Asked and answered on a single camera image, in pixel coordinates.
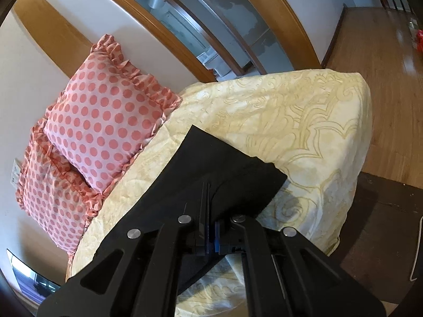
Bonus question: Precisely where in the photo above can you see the cream patterned bedspread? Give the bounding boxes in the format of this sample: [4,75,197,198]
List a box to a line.
[65,69,374,317]

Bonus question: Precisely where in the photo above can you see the white appliance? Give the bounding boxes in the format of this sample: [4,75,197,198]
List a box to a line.
[197,51,232,77]

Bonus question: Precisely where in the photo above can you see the dark wooden furniture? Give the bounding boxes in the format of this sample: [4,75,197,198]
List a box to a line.
[330,171,423,307]

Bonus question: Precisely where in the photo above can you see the dark glass tabletop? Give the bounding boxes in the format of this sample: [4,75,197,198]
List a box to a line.
[7,249,62,296]

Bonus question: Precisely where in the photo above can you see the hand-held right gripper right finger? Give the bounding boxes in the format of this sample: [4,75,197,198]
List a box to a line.
[214,215,387,317]

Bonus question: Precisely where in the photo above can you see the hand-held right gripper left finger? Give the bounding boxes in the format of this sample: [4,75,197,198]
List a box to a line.
[37,182,213,317]

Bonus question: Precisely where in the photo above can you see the wooden door frame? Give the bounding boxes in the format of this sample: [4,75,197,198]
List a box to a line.
[15,0,322,83]

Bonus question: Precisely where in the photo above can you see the black pants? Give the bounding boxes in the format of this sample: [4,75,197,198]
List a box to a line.
[93,125,287,295]

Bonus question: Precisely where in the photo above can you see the pink polka dot pillow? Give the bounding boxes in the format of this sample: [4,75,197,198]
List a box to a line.
[16,119,106,255]
[44,34,183,195]

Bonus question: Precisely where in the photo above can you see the white wall socket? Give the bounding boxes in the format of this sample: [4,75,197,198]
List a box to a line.
[10,158,21,184]

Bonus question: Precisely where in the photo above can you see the white cord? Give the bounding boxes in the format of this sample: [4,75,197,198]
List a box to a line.
[409,216,423,281]

